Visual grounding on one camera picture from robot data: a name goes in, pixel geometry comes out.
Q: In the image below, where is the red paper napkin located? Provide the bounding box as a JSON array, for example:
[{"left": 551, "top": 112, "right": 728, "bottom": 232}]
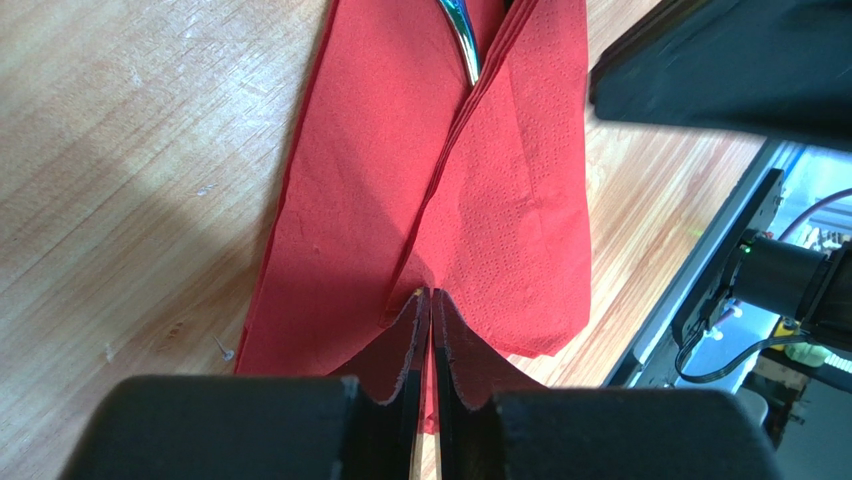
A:
[{"left": 234, "top": 0, "right": 594, "bottom": 435}]

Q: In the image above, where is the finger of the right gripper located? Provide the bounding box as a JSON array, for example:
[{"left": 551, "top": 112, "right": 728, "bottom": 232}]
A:
[{"left": 589, "top": 0, "right": 851, "bottom": 151}]

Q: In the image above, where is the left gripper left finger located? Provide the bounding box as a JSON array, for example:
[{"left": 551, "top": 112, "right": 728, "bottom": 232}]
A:
[{"left": 332, "top": 288, "right": 431, "bottom": 479}]

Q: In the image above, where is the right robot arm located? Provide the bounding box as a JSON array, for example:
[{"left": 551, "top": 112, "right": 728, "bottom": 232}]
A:
[{"left": 589, "top": 1, "right": 851, "bottom": 350}]

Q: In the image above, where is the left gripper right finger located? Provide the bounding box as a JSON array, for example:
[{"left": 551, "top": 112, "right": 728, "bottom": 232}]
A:
[{"left": 431, "top": 289, "right": 547, "bottom": 479}]

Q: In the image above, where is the purple iridescent spoon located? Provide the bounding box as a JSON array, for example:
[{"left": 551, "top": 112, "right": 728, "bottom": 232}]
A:
[{"left": 438, "top": 0, "right": 481, "bottom": 86}]

